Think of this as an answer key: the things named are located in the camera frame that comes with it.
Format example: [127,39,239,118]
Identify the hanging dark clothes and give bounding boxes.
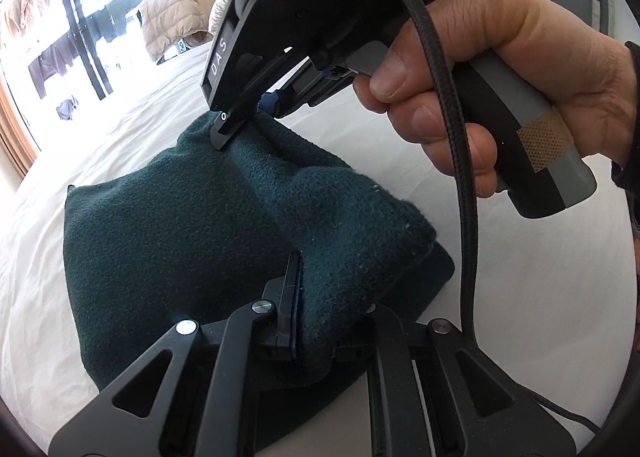
[27,32,82,99]

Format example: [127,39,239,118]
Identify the beige puffer jacket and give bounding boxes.
[137,0,213,65]

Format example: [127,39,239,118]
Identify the person's right forearm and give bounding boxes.
[611,40,640,238]

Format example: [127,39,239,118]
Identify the small dark hanging garment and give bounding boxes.
[54,96,79,121]

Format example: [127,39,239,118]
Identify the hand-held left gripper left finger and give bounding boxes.
[48,249,304,457]

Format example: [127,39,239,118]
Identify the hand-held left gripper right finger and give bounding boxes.
[332,304,577,457]

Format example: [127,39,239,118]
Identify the bed with white sheet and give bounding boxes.
[0,34,640,438]

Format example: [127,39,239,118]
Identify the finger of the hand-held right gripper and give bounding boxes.
[256,63,358,119]
[209,52,301,151]

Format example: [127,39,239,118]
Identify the person's right hand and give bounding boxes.
[354,0,633,199]

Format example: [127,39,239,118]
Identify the dark green knit sweater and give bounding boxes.
[62,112,456,443]

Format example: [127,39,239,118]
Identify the black braided cable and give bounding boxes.
[300,0,603,433]

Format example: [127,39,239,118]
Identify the glass balcony door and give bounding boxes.
[0,0,183,138]

